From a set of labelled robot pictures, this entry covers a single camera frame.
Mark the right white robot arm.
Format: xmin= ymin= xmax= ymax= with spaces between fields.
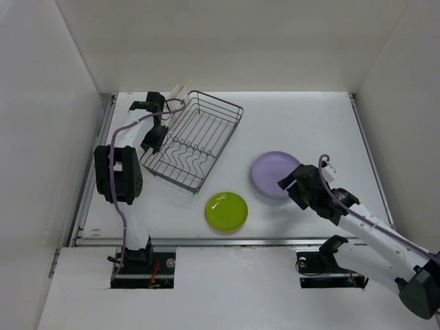
xmin=278 ymin=164 xmax=439 ymax=320

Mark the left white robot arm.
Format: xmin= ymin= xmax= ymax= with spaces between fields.
xmin=93 ymin=91 xmax=168 ymax=273

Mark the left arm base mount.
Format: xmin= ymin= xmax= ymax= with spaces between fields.
xmin=107 ymin=251 xmax=176 ymax=289

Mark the purple plate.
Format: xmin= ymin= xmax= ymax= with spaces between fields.
xmin=251 ymin=151 xmax=300 ymax=199

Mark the green plate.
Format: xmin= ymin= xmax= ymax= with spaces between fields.
xmin=205 ymin=192 xmax=249 ymax=230

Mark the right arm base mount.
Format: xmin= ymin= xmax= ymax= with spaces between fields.
xmin=295 ymin=251 xmax=369 ymax=289

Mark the grey wire dish rack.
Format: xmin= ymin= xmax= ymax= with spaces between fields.
xmin=140 ymin=90 xmax=244 ymax=195

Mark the orange plate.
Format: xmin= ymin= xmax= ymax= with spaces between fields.
xmin=210 ymin=227 xmax=241 ymax=236

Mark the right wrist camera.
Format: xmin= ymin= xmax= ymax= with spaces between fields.
xmin=322 ymin=163 xmax=336 ymax=184

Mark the yellow plate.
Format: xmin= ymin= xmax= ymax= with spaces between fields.
xmin=250 ymin=170 xmax=262 ymax=193

